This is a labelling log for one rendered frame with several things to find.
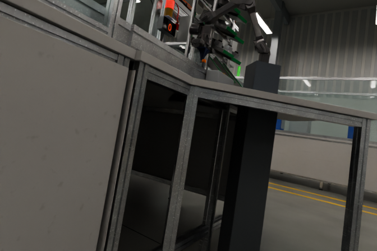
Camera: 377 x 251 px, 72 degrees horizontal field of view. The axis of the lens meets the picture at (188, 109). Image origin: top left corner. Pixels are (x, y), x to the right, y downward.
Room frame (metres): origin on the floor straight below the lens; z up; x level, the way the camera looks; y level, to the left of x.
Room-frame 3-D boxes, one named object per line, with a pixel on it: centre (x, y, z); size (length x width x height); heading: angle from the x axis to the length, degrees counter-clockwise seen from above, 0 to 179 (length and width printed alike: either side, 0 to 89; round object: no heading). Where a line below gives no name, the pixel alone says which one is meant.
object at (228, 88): (1.44, -0.35, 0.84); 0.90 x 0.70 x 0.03; 100
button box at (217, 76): (1.35, -0.14, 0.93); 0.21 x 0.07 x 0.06; 149
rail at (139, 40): (1.22, 0.01, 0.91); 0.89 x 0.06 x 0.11; 149
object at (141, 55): (1.76, 0.38, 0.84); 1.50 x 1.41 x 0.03; 149
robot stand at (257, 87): (1.39, -0.36, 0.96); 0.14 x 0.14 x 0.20; 10
